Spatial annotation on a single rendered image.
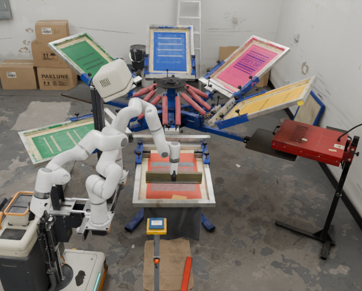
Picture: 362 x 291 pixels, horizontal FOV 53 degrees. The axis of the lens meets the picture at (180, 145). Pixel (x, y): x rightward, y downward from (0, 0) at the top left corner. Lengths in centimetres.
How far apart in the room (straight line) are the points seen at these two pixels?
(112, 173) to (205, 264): 179
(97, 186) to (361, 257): 277
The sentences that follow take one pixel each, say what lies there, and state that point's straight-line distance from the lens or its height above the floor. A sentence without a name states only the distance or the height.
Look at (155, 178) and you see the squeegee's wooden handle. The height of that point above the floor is 111.
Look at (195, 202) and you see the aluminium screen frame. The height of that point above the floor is 99.
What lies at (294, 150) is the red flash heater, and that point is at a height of 106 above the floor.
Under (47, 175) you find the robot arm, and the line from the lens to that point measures 181.
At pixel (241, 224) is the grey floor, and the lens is 393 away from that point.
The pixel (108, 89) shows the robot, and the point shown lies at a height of 193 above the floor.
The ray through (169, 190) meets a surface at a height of 96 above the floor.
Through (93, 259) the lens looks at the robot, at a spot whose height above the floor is 28.
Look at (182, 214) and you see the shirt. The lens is 277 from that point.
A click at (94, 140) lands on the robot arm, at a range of 188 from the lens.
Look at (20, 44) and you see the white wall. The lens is 742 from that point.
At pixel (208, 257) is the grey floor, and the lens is 356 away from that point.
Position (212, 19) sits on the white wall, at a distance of 689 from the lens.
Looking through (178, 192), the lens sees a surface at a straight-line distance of 272.
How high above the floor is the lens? 267
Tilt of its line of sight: 32 degrees down
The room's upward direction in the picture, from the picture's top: 2 degrees clockwise
